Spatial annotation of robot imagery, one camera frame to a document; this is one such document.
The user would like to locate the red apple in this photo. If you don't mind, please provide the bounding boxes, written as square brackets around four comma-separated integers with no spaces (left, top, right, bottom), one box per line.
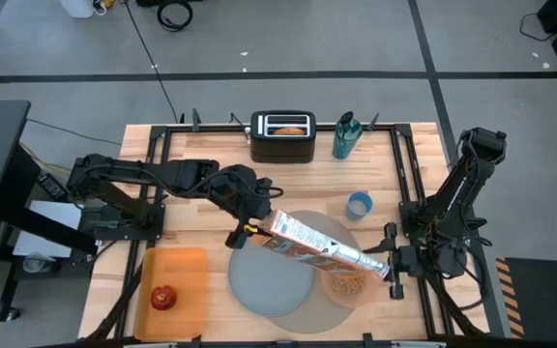
[150,284,179,311]

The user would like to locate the pale pink bowl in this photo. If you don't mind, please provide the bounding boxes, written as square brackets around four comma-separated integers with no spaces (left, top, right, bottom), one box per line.
[320,267,375,309]

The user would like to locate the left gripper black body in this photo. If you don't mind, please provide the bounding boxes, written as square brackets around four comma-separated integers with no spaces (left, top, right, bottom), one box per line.
[232,192,275,228]

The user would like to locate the black toaster power cord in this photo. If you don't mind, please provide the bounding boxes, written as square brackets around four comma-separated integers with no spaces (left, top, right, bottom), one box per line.
[229,112,253,141]

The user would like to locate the black yellow-striped floor mat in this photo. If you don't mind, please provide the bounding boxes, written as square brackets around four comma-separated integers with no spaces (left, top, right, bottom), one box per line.
[495,256,557,340]

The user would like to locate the heap of cereal pieces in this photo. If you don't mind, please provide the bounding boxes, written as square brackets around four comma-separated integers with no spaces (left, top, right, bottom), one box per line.
[331,273,365,297]

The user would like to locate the clear plastic cup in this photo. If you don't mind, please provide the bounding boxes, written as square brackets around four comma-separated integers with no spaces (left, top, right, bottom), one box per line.
[21,250,58,275]

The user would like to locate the black power adapter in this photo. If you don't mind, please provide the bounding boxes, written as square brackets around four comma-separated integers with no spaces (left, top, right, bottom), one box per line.
[36,172,70,202]

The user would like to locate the black metal table frame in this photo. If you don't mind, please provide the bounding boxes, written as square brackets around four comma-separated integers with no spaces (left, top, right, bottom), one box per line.
[79,108,507,348]

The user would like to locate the orange printed cereal box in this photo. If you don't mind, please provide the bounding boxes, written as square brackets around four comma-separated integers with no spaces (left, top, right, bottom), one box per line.
[250,208,392,281]

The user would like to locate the white container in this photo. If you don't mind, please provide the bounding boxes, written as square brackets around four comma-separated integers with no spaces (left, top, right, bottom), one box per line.
[58,0,96,19]

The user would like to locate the light blue plastic cup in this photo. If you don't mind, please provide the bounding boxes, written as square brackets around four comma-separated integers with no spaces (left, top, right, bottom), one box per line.
[345,190,374,222]

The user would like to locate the coiled black cable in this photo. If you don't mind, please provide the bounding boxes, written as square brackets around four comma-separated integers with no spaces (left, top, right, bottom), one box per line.
[156,0,194,33]

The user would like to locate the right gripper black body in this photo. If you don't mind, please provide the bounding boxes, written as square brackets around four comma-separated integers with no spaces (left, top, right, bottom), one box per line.
[385,222,425,300]

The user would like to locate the white paper sheet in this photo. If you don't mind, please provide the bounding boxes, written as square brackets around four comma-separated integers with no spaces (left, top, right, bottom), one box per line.
[12,201,84,260]

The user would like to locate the grey round plate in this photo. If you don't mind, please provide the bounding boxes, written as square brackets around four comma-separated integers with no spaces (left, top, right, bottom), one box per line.
[227,235,316,318]

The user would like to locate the long black floor cable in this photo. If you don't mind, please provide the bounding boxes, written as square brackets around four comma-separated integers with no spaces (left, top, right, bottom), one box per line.
[123,0,183,125]

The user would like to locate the orange plastic tray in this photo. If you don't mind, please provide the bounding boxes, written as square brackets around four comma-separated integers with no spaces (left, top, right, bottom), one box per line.
[132,246,210,342]

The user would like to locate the toasted bread slice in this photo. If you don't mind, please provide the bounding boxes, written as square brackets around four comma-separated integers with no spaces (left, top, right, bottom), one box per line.
[272,126,308,137]

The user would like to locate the round grey-brown placemat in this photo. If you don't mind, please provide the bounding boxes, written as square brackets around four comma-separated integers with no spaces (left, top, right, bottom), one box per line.
[257,209,369,335]

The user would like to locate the black two-slot toaster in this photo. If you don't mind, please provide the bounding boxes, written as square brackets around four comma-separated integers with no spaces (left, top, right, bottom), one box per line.
[249,109,317,164]

